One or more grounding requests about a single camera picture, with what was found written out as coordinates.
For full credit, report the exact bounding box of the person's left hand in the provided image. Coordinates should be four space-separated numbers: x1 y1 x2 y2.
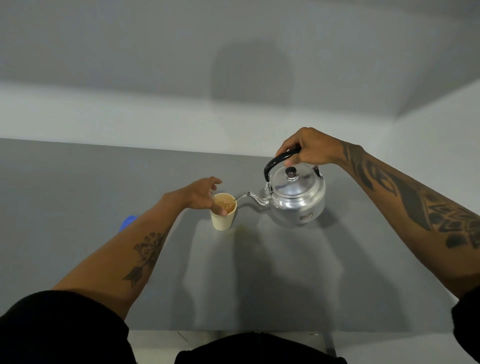
164 176 228 217

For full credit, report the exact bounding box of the person's right hand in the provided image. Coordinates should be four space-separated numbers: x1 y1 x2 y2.
275 127 348 168

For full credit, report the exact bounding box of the cream paper cup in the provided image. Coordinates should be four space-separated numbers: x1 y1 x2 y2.
209 193 238 231

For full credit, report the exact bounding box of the silver metal kettle black handle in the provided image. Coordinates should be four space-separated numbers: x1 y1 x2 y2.
235 146 326 227

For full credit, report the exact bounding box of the person's left forearm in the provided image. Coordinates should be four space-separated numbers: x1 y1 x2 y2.
52 192 188 320

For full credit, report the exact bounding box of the person's right forearm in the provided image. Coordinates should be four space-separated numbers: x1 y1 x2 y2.
338 142 480 301

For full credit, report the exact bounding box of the brown tea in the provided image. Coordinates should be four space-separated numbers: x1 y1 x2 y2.
214 195 236 213

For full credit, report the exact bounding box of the person's black shirt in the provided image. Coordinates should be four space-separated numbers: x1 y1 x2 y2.
0 286 480 364

